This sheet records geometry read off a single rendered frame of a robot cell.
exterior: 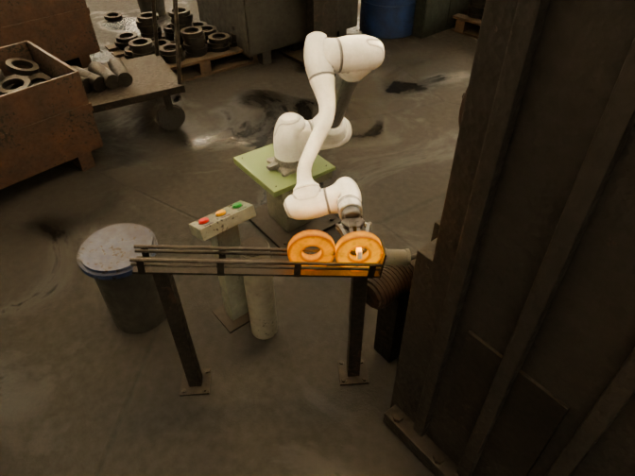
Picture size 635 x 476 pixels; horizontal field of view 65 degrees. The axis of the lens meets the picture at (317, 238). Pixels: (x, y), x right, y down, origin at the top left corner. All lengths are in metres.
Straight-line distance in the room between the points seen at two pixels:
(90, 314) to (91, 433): 0.63
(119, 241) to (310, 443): 1.13
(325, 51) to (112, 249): 1.17
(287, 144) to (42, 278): 1.42
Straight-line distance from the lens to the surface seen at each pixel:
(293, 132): 2.47
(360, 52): 2.05
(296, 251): 1.60
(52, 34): 4.95
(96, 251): 2.25
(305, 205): 1.86
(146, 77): 3.90
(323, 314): 2.38
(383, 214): 2.92
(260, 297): 2.08
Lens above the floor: 1.84
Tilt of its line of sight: 42 degrees down
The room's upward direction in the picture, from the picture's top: 1 degrees counter-clockwise
